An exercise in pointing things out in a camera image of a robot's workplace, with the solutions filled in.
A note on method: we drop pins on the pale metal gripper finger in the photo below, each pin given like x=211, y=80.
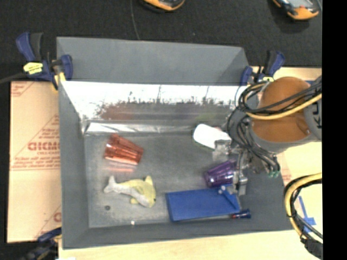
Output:
x=240, y=184
x=221, y=149

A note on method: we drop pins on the white rounded object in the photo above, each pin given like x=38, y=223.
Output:
x=207, y=135

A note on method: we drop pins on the purple plastic cup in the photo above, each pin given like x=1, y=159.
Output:
x=219, y=174

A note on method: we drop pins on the blue and red pen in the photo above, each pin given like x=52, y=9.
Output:
x=241, y=214

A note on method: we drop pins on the blue clipboard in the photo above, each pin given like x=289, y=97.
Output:
x=198, y=204

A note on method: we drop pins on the grey metal bin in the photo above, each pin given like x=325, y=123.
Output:
x=173, y=161

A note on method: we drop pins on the yellow and white toy dolphin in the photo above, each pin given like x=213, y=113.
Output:
x=135, y=189

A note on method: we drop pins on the red plastic cup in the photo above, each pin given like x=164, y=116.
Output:
x=123, y=150

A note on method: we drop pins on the brown cardboard board red print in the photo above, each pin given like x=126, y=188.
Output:
x=32, y=172

